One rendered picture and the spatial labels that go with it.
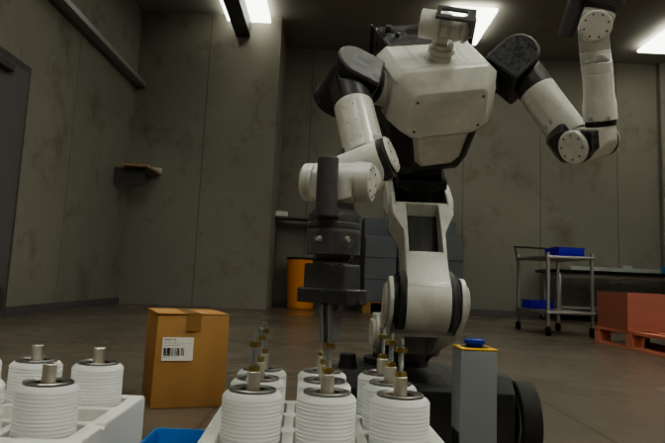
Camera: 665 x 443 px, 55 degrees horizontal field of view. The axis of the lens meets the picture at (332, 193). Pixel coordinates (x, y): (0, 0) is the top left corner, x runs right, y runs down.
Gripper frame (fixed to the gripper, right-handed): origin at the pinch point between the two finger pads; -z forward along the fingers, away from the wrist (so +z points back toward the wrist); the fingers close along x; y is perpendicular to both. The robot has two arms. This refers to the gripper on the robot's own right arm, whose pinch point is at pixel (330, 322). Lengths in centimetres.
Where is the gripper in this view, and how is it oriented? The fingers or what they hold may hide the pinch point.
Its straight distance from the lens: 105.3
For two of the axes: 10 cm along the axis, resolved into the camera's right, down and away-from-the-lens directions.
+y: -5.4, -1.3, -8.3
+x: -8.4, 0.4, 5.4
